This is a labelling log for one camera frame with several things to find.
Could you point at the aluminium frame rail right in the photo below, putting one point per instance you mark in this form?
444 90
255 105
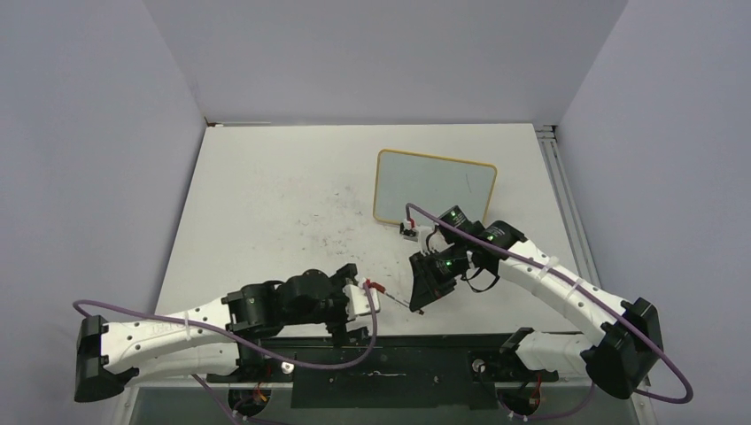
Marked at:
572 221

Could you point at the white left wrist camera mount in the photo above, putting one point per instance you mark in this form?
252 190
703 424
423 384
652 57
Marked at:
361 301

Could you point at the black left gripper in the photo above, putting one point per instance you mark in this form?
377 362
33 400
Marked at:
337 328

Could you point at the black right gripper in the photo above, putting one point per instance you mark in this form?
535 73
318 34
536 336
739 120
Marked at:
428 286

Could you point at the red capped whiteboard marker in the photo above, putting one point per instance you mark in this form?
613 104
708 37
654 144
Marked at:
383 291

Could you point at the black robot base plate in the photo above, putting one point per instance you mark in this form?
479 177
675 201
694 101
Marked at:
402 372

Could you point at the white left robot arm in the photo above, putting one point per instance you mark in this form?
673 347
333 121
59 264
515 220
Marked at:
222 337

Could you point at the yellow framed whiteboard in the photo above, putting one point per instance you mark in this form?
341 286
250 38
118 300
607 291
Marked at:
434 183

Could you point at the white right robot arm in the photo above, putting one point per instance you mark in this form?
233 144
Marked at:
617 342

